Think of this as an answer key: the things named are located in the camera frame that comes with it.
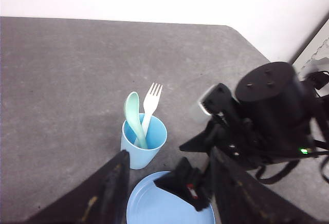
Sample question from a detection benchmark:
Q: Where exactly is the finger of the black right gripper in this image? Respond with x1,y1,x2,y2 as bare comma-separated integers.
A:
179,125,218,154
154,157,213,211

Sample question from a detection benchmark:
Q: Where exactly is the white plastic fork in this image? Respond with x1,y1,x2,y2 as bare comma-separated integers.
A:
142,83,163,135

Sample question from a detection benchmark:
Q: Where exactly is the light blue plastic cup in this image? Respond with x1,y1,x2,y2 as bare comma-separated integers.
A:
120,113,168,170

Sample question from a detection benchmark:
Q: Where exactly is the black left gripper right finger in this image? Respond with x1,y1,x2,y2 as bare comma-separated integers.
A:
210,148,324,223

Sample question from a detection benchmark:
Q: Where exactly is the white board with cable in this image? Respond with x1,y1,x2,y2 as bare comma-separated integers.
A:
289,15,328,80

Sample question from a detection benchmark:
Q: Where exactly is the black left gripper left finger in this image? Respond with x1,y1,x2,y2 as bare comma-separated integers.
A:
26,150,130,223

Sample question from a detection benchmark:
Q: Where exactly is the mint green plastic spoon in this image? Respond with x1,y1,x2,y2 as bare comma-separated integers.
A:
124,91,148,149

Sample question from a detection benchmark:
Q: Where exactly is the blue plastic plate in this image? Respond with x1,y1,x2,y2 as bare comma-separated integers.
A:
126,171,216,224

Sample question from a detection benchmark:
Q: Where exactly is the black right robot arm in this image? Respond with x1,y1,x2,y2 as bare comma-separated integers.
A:
155,62,328,218

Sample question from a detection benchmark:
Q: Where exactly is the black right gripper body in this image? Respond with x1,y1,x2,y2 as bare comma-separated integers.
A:
197,83,261,170

